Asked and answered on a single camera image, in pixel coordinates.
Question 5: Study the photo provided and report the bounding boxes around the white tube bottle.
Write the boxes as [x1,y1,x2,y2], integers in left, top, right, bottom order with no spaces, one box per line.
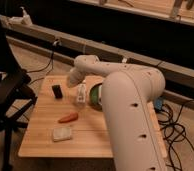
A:
[76,81,86,104]

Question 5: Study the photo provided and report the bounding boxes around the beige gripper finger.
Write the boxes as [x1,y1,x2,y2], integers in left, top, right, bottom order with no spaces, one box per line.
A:
[72,82,79,88]
[66,77,72,88]

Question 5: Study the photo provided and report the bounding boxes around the white sponge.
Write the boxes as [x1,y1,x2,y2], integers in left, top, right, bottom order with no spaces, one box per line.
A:
[52,126,72,142]

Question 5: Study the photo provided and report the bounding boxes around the orange carrot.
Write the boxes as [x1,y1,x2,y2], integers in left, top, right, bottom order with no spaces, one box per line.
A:
[58,113,79,123]

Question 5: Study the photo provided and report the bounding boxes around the black eraser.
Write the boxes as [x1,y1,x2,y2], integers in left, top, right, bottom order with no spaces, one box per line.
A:
[52,85,63,99]

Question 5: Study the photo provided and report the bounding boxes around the black cable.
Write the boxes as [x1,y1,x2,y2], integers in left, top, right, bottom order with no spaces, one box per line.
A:
[25,39,62,86]

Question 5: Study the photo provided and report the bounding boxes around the black floor cables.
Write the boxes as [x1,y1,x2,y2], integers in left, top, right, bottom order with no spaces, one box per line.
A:
[156,99,194,171]

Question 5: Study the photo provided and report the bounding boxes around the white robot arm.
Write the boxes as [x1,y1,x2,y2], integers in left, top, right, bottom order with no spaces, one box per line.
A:
[67,55,167,171]

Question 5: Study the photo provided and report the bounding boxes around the black chair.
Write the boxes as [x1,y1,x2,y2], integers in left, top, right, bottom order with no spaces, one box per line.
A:
[0,21,37,165]

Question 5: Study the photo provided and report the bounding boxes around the green bowl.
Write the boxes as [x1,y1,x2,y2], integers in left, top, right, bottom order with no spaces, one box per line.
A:
[89,83,102,111]

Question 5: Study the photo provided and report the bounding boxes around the blue box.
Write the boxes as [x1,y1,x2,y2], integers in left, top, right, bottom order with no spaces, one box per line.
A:
[153,97,163,110]

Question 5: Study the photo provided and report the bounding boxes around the white spray bottle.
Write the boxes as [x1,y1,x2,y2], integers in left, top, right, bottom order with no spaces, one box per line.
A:
[21,6,32,26]

